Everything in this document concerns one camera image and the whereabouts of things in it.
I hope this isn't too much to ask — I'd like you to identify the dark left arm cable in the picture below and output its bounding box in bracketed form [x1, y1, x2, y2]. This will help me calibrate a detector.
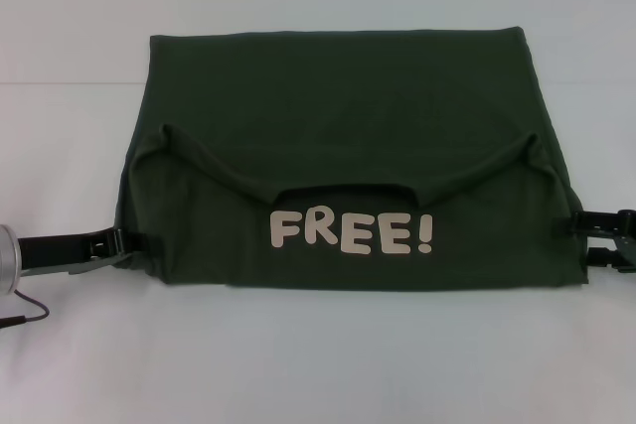
[0, 288, 52, 331]

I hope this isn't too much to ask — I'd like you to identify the dark green t-shirt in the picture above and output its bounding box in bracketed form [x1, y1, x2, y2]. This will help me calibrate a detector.
[112, 26, 588, 292]

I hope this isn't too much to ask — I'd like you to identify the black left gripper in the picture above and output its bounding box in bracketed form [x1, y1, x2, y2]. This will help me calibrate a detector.
[16, 226, 161, 277]

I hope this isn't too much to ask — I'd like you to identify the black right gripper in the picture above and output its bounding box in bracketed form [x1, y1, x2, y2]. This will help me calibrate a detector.
[565, 209, 636, 274]

